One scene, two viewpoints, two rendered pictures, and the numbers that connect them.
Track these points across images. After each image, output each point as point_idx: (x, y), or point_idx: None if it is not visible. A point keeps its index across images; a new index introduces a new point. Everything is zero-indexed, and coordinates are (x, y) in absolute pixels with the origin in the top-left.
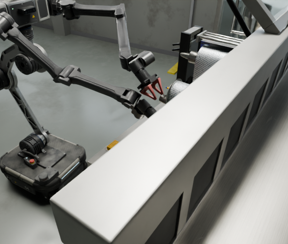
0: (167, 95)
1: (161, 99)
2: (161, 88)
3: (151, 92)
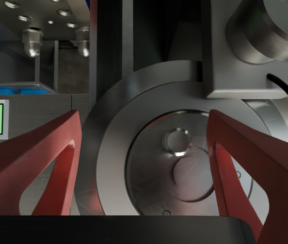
0: (79, 208)
1: (246, 16)
2: (215, 189)
3: (32, 213)
